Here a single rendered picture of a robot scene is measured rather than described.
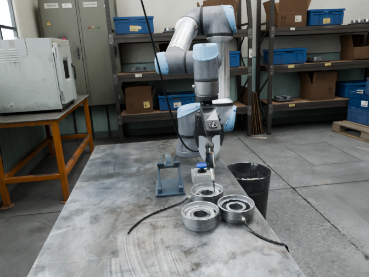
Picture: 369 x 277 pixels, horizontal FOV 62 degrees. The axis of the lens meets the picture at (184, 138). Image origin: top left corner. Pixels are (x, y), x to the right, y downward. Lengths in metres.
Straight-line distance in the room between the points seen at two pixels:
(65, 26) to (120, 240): 4.07
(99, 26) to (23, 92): 1.90
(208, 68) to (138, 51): 3.93
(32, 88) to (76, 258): 2.37
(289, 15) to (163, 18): 1.76
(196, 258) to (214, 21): 0.95
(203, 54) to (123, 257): 0.59
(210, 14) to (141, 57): 3.52
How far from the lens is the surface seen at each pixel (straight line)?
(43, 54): 3.01
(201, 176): 1.09
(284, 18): 4.72
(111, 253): 0.83
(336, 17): 5.12
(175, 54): 1.06
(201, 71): 0.93
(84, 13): 4.68
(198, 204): 0.93
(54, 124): 2.82
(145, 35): 4.23
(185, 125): 1.38
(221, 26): 1.36
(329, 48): 5.66
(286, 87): 5.36
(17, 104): 3.13
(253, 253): 0.79
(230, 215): 0.88
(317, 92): 5.02
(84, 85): 4.69
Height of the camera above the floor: 1.27
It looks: 16 degrees down
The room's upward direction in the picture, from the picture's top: 3 degrees counter-clockwise
